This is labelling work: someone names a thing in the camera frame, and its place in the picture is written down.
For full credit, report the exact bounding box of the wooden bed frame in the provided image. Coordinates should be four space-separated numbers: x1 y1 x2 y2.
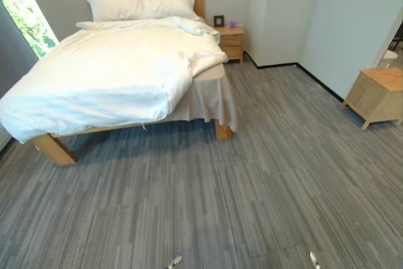
32 0 234 166

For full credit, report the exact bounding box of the white pillow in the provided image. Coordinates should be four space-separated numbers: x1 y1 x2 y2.
142 0 201 21
85 0 147 22

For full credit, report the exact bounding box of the light wooden cabinet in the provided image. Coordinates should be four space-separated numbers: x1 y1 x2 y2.
341 66 403 130

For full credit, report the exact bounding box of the white duvet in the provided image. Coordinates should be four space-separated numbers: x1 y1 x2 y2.
0 16 229 144

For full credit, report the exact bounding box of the white round stool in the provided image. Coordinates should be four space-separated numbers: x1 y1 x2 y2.
382 49 396 68

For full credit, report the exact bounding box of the window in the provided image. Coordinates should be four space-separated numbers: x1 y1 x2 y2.
0 0 60 59

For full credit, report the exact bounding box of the beige bed sheet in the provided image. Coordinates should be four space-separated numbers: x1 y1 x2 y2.
178 62 238 133

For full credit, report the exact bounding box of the wooden nightstand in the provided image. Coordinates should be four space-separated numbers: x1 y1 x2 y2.
215 26 245 64

